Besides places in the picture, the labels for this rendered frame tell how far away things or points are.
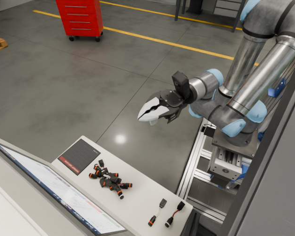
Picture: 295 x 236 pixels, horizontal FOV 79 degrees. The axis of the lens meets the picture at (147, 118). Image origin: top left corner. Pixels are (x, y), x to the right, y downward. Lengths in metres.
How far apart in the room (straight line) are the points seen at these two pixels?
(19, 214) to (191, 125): 2.26
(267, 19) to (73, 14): 3.75
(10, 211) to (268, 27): 0.83
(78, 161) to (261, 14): 0.99
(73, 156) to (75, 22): 3.49
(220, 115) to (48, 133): 2.19
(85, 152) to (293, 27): 0.99
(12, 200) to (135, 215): 0.60
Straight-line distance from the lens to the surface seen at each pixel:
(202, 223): 0.94
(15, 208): 0.35
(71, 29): 4.33
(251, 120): 0.95
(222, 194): 1.86
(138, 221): 0.87
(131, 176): 0.93
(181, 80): 0.50
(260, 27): 0.80
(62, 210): 0.43
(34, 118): 2.84
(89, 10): 4.09
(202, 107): 0.71
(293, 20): 0.76
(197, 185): 1.81
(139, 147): 2.17
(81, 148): 1.05
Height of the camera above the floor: 1.83
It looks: 48 degrees down
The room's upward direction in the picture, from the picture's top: 2 degrees clockwise
